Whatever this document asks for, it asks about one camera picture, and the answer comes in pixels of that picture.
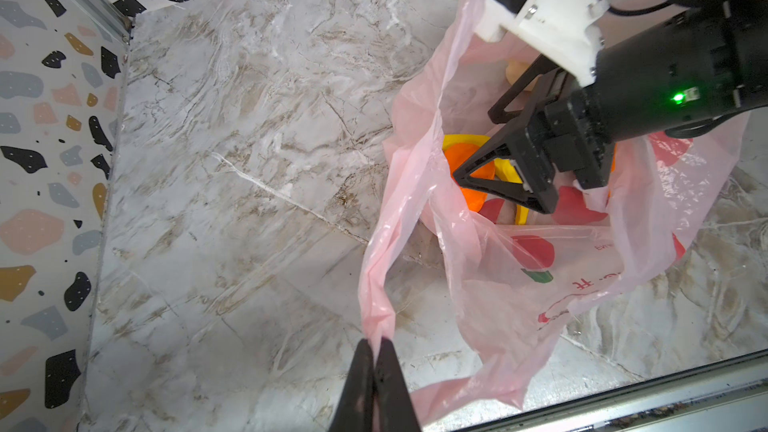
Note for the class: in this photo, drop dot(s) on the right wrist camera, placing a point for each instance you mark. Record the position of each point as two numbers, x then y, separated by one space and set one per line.
564 31

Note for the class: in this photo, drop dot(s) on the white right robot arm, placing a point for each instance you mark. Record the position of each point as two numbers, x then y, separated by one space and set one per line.
684 76

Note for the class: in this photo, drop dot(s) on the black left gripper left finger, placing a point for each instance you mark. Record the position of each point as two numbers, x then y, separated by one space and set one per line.
354 411

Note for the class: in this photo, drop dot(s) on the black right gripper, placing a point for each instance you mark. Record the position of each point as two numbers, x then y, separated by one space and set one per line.
561 131

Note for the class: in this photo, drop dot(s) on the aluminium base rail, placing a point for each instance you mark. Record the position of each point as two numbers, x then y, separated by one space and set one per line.
729 395

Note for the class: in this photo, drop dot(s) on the pink plastic bag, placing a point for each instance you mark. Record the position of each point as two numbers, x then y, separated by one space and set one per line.
514 288

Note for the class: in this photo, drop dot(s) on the beige round fruit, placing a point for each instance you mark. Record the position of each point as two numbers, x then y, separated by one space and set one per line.
514 70

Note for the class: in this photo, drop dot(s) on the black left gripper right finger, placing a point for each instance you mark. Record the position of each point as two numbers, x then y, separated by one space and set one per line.
395 408

